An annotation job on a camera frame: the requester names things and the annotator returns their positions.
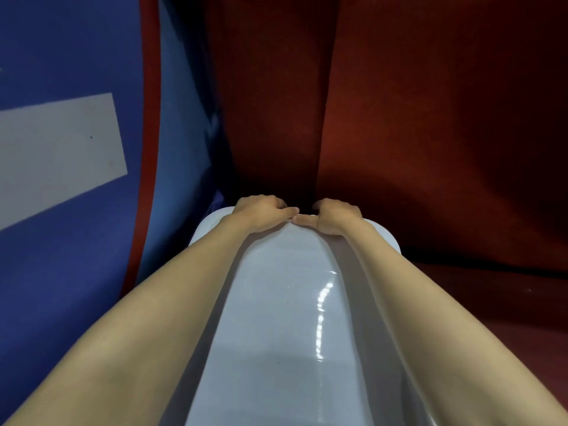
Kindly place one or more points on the person's right hand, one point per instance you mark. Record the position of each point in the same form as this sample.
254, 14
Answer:
337, 219

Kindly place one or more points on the person's left hand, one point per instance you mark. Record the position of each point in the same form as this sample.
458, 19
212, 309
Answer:
257, 213

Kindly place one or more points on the person's right thumb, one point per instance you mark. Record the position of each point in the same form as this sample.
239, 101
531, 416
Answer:
306, 220

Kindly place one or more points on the person's left thumb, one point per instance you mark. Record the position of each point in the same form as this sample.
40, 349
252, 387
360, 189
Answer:
286, 213

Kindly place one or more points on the white plastic tub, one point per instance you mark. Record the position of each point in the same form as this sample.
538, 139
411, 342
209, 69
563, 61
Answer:
284, 332

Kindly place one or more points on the person's left forearm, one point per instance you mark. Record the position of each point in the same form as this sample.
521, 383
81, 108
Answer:
133, 332

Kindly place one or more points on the person's right forearm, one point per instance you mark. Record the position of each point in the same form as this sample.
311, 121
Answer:
435, 332

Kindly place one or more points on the red fabric sheet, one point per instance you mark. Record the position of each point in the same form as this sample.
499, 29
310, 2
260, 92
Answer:
421, 128

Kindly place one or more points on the blue mat with white stripe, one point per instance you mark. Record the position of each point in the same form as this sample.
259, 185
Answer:
57, 172

